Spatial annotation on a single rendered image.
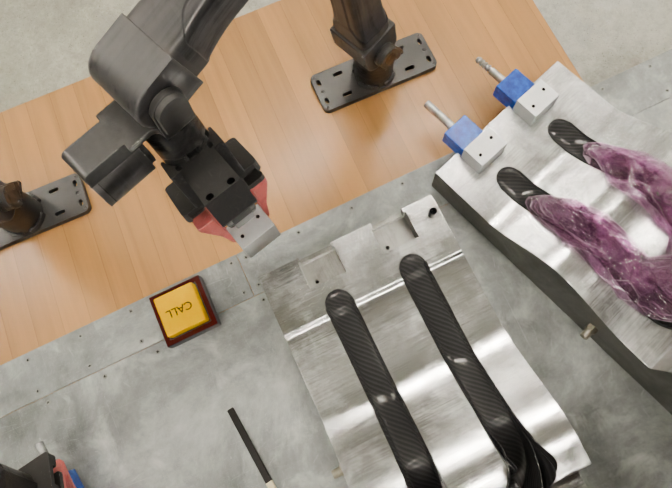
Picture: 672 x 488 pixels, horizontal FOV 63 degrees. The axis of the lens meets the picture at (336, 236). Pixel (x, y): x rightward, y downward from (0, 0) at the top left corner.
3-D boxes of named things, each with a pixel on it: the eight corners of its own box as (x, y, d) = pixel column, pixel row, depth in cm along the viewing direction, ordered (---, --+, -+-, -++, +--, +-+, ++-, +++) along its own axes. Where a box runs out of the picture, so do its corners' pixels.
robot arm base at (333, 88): (444, 39, 83) (424, 3, 84) (321, 90, 81) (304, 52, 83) (438, 68, 90) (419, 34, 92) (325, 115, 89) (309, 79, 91)
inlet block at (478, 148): (412, 122, 85) (415, 105, 80) (436, 101, 85) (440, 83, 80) (475, 180, 82) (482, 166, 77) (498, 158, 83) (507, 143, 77)
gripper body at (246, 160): (264, 171, 62) (232, 124, 57) (192, 227, 61) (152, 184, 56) (241, 146, 67) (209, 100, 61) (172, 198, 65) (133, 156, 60)
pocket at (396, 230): (368, 231, 78) (368, 224, 75) (401, 215, 78) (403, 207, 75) (382, 259, 77) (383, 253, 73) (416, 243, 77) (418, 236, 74)
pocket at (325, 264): (299, 264, 77) (296, 258, 74) (333, 248, 78) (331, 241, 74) (312, 293, 76) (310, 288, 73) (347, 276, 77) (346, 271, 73)
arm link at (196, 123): (170, 183, 57) (128, 135, 51) (147, 163, 60) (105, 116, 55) (220, 139, 58) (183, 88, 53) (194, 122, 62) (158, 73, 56)
